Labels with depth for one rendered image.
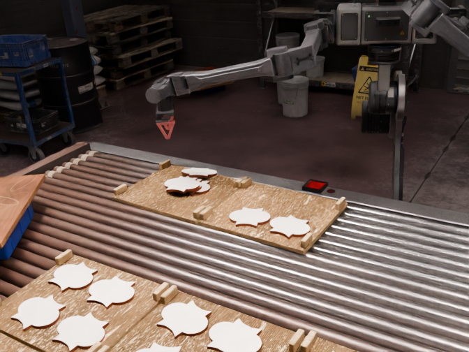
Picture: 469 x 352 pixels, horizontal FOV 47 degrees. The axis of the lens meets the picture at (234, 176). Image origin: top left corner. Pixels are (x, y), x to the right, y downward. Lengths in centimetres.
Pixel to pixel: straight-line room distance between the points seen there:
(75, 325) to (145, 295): 21
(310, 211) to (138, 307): 71
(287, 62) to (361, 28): 59
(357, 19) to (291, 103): 333
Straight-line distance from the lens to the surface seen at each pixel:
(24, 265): 188
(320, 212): 191
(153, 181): 223
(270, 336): 140
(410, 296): 159
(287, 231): 178
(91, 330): 149
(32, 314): 161
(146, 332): 146
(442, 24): 185
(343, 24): 233
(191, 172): 219
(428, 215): 198
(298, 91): 555
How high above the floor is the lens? 187
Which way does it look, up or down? 25 degrees down
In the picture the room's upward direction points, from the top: 4 degrees counter-clockwise
